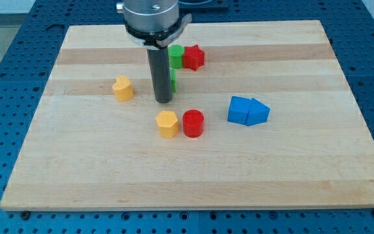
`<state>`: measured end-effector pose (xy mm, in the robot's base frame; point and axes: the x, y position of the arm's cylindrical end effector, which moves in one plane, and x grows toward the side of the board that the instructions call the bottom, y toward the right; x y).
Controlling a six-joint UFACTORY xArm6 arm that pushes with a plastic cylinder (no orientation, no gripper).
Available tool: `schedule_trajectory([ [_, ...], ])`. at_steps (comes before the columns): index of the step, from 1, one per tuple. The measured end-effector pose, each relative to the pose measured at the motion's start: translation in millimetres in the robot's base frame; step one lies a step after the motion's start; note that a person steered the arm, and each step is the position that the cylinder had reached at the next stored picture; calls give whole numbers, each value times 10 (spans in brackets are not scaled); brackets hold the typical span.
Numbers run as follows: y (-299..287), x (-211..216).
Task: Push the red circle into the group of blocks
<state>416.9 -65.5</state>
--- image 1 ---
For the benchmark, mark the green block behind rod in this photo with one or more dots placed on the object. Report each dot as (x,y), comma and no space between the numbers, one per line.
(173,76)

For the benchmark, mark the blue perforated table plate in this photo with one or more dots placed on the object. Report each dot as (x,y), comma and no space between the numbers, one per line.
(29,59)

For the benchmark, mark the yellow hexagon block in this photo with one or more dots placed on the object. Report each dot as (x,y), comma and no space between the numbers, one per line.
(168,124)

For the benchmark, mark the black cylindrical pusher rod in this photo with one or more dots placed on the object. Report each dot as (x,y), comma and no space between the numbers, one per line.
(160,74)

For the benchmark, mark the red cylinder block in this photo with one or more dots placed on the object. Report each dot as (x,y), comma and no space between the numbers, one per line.
(193,123)

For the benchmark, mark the yellow heart block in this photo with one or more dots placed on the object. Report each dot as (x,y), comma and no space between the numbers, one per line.
(122,88)

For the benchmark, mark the red star block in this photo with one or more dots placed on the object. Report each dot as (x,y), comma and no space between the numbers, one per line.
(193,57)

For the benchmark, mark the green cylinder block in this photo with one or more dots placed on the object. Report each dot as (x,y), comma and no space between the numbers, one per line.
(175,53)

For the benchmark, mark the wooden board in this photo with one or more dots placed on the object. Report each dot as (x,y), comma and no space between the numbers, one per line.
(87,151)

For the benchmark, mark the blue triangle block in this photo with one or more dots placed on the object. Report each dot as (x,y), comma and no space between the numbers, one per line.
(258,113)

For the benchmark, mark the blue cube block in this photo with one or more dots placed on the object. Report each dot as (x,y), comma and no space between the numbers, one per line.
(238,110)

